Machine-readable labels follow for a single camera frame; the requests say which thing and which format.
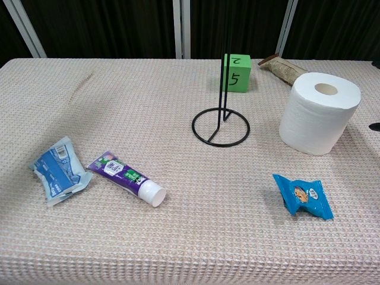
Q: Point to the white frame post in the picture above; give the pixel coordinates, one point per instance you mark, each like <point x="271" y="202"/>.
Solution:
<point x="285" y="29"/>
<point x="178" y="29"/>
<point x="25" y="29"/>

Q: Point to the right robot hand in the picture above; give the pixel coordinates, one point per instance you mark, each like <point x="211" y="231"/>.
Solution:
<point x="376" y="126"/>

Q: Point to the blue white wipes packet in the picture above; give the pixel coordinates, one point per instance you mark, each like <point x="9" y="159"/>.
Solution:
<point x="56" y="169"/>

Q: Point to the beige waffle tablecloth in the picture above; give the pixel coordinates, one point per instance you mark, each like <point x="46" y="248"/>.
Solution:
<point x="178" y="237"/>

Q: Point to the green numbered foam cube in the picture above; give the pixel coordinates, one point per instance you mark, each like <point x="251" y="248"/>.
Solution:
<point x="240" y="74"/>

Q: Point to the purple toothpaste tube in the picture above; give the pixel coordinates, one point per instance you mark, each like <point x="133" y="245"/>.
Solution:
<point x="118" y="170"/>

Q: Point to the dark curtain panel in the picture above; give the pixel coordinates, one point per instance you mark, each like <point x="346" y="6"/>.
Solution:
<point x="338" y="26"/>
<point x="7" y="35"/>
<point x="104" y="26"/>
<point x="252" y="26"/>

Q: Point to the blue snack packet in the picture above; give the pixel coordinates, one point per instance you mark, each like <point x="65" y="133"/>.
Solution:
<point x="305" y="196"/>

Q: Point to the white toilet paper roll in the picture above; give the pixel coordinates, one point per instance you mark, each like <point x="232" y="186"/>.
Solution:
<point x="311" y="124"/>

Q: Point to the brown snack bar wrapper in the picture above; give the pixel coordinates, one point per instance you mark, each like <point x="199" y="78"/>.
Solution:
<point x="285" y="69"/>

